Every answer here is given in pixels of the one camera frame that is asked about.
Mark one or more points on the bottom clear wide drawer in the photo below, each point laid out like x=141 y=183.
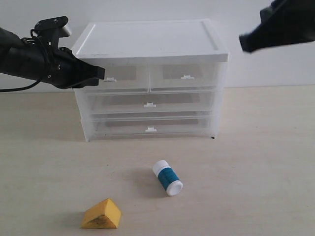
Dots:
x=144 y=127

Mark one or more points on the white plastic drawer cabinet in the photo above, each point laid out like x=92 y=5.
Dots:
x=150 y=43

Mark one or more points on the white bottle teal label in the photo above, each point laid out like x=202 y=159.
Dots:
x=167 y=177

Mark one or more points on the clear wide drawer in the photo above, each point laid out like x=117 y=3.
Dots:
x=133 y=103
x=144 y=127

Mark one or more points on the middle clear wide drawer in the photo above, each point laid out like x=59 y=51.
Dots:
x=133 y=103

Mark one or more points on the yellow triangular wedge block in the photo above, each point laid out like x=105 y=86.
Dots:
x=104 y=215

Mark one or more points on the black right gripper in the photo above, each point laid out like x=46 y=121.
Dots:
x=283 y=22

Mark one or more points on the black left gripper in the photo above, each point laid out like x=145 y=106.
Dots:
x=68 y=72

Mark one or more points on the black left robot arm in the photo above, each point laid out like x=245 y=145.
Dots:
x=39 y=58

